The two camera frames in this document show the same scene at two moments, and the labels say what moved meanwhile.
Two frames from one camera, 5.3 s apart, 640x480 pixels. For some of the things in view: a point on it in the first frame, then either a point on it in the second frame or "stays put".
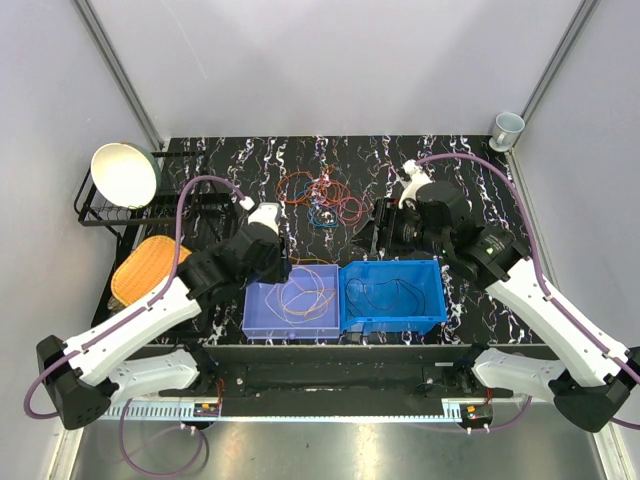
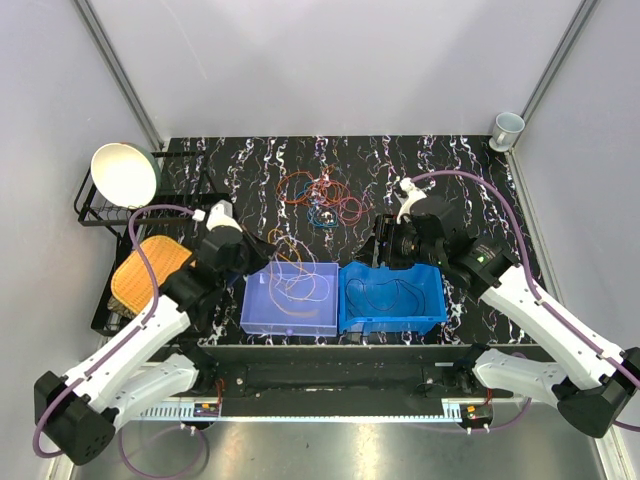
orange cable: x=290 y=201 stays put
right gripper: x=386 y=213 → x=386 y=230
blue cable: x=311 y=212 stays put
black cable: x=379 y=283 stays put
